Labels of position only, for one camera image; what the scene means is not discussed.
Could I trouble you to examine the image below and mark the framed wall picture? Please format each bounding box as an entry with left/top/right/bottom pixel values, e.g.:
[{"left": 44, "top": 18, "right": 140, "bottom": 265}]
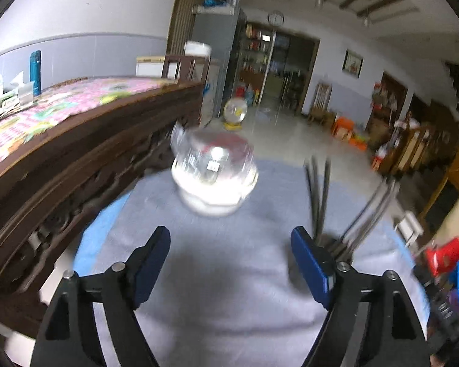
[{"left": 343, "top": 50, "right": 364, "bottom": 79}]

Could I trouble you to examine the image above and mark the blue thermos bottle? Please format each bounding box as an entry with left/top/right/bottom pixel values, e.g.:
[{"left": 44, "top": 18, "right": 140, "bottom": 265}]
[{"left": 30, "top": 50, "right": 42, "bottom": 96}]

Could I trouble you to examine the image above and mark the wooden chair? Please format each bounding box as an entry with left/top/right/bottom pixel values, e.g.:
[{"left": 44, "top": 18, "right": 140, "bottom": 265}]
[{"left": 308, "top": 82, "right": 335, "bottom": 125}]

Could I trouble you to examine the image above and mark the grey towel cloth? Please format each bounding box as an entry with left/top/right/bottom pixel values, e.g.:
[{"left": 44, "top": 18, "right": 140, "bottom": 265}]
[{"left": 74, "top": 158, "right": 431, "bottom": 367}]

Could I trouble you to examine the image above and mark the white bucket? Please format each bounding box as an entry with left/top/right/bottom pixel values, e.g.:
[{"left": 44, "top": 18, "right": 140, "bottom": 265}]
[{"left": 184, "top": 41, "right": 212, "bottom": 57}]

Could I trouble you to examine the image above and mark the orange cardboard box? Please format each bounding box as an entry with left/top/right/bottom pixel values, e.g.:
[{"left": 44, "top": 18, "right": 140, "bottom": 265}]
[{"left": 333, "top": 118, "right": 356, "bottom": 140}]

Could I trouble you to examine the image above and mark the pile of white packets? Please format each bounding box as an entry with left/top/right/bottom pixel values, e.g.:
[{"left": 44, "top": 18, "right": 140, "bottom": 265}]
[{"left": 0, "top": 71, "right": 35, "bottom": 121}]

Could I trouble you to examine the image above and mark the carved dark wooden bed frame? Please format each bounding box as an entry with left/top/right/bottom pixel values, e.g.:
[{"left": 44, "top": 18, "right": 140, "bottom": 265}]
[{"left": 0, "top": 80, "right": 205, "bottom": 337}]

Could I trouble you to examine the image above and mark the metal trolley rack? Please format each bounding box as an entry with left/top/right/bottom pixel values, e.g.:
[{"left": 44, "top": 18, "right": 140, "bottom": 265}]
[{"left": 279, "top": 71, "right": 307, "bottom": 111}]

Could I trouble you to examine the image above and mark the pink floral blanket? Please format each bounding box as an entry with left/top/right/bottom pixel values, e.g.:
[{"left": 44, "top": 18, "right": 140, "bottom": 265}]
[{"left": 0, "top": 76, "right": 180, "bottom": 172}]

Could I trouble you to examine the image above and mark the dark wooden door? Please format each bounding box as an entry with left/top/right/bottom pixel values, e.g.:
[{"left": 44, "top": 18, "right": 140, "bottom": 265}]
[{"left": 369, "top": 71, "right": 408, "bottom": 150}]

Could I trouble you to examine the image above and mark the clear plastic bag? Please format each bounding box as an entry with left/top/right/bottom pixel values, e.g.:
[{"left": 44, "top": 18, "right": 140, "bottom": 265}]
[{"left": 170, "top": 122, "right": 259, "bottom": 199}]

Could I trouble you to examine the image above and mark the white chest box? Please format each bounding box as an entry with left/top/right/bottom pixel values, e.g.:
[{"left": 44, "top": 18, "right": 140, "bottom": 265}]
[{"left": 136, "top": 55, "right": 165, "bottom": 77}]

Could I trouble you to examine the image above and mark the wooden staircase railing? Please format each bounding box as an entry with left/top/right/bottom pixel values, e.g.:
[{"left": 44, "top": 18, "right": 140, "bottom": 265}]
[{"left": 386, "top": 115, "right": 459, "bottom": 184}]

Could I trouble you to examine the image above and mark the blue table cloth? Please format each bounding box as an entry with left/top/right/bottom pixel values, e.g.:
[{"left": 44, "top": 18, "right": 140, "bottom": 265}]
[{"left": 73, "top": 193, "right": 132, "bottom": 272}]

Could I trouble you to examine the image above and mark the grey refrigerator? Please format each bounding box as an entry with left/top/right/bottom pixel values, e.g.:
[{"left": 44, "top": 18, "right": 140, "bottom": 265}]
[{"left": 191, "top": 6, "right": 247, "bottom": 123}]

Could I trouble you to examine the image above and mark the shelf cabinet with bottles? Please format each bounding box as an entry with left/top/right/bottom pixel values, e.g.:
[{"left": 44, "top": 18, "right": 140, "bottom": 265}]
[{"left": 235, "top": 23, "right": 276, "bottom": 106}]

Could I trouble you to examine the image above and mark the grey metal chopstick holder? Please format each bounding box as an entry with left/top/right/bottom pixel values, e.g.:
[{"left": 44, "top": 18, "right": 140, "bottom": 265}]
[{"left": 315, "top": 235, "right": 356, "bottom": 265}]

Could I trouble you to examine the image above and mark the red plastic stool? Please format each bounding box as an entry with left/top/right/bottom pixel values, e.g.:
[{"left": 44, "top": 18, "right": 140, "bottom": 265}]
[{"left": 424, "top": 237, "right": 459, "bottom": 276}]

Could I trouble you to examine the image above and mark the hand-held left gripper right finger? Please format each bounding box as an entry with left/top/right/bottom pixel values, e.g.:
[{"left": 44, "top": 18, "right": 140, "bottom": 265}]
[{"left": 290, "top": 226, "right": 431, "bottom": 367}]

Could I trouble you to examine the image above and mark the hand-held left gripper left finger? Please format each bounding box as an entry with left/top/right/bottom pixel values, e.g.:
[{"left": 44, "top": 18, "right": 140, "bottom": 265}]
[{"left": 30, "top": 225, "right": 171, "bottom": 367}]

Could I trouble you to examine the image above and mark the small white stool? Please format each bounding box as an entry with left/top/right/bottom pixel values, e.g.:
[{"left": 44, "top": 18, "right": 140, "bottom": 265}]
[{"left": 398, "top": 212, "right": 423, "bottom": 245}]

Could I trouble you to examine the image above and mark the white floor fan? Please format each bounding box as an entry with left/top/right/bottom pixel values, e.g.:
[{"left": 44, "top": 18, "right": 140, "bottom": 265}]
[{"left": 222, "top": 98, "right": 249, "bottom": 131}]

